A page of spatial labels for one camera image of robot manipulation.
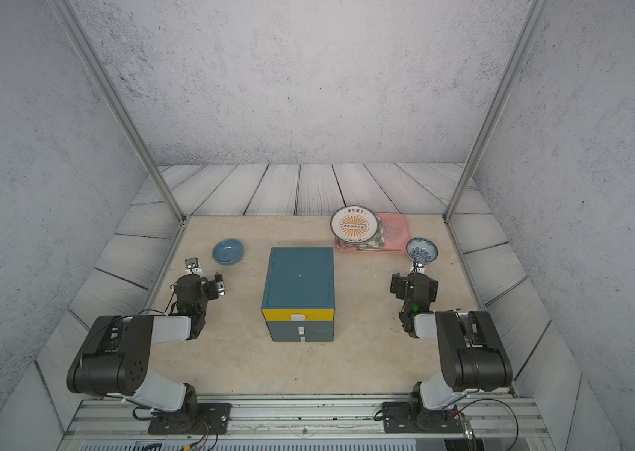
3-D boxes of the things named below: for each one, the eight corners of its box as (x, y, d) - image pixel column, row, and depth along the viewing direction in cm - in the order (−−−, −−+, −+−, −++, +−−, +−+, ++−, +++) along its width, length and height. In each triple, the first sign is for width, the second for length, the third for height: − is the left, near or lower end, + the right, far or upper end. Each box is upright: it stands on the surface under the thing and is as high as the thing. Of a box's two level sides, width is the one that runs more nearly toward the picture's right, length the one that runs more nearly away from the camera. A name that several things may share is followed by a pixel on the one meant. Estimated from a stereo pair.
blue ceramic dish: (212, 265, 107) (209, 259, 105) (219, 245, 114) (216, 239, 111) (241, 265, 107) (238, 259, 105) (245, 245, 114) (243, 239, 111)
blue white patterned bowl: (406, 261, 108) (409, 254, 105) (402, 245, 113) (405, 238, 110) (436, 261, 108) (439, 254, 105) (431, 245, 113) (434, 238, 110)
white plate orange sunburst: (330, 242, 113) (330, 238, 111) (330, 209, 126) (330, 205, 124) (380, 242, 113) (381, 238, 111) (375, 209, 125) (375, 205, 123)
